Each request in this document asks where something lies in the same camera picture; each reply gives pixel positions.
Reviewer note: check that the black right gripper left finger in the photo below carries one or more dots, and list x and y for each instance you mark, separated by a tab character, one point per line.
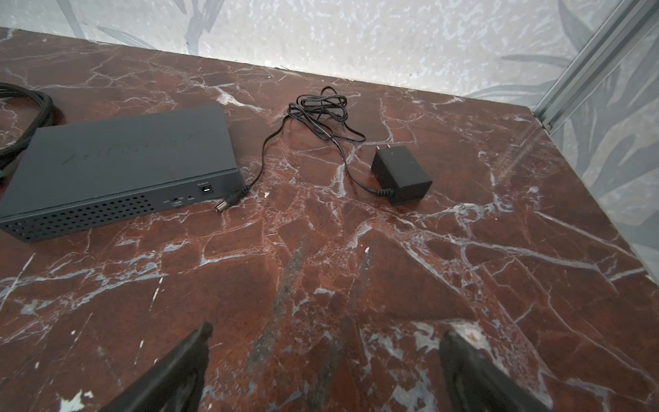
174	383

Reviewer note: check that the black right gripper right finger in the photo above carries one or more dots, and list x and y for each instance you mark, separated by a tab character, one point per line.
474	383

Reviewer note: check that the black power adapter with cable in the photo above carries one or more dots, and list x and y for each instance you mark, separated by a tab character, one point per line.
402	180

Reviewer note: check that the dark grey network switch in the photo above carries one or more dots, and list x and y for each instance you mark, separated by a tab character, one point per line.
80	176

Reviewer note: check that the aluminium frame post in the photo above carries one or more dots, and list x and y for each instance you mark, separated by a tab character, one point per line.
627	25

